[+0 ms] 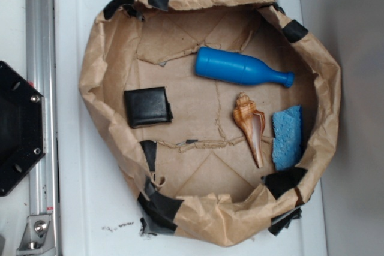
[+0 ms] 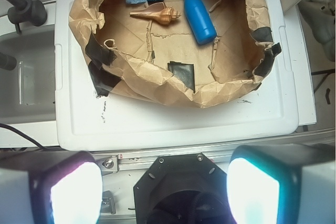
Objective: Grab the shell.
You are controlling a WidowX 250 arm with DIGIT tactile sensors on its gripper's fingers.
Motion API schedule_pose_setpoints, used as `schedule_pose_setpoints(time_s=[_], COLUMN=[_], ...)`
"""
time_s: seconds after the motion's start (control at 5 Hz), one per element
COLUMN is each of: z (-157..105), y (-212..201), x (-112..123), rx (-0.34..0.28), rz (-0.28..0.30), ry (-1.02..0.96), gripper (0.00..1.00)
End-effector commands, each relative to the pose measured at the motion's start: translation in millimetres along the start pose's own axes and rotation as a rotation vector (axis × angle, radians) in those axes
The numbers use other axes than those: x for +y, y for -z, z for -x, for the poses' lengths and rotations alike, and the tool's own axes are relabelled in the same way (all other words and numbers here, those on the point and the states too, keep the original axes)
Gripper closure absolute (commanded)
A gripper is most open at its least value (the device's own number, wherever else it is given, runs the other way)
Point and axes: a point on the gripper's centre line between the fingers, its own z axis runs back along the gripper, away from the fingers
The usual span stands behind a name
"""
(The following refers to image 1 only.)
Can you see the brown paper bag bin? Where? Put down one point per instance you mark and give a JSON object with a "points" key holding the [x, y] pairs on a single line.
{"points": [[195, 176]]}

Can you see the black leather wallet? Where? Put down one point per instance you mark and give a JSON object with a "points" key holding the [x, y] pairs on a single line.
{"points": [[148, 106]]}

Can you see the blue plastic bottle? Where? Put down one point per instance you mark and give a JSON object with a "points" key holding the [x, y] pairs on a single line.
{"points": [[239, 69]]}

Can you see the orange spiral seashell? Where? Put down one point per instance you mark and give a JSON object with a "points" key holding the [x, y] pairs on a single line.
{"points": [[252, 123]]}

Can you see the blue sponge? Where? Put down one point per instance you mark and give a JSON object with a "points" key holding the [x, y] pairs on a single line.
{"points": [[287, 127]]}

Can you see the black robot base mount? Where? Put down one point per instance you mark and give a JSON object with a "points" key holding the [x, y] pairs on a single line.
{"points": [[22, 130]]}

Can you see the metal corner bracket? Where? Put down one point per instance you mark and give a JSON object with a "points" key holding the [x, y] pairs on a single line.
{"points": [[38, 237]]}

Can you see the aluminium extrusion rail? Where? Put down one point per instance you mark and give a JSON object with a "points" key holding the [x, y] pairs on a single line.
{"points": [[44, 177]]}

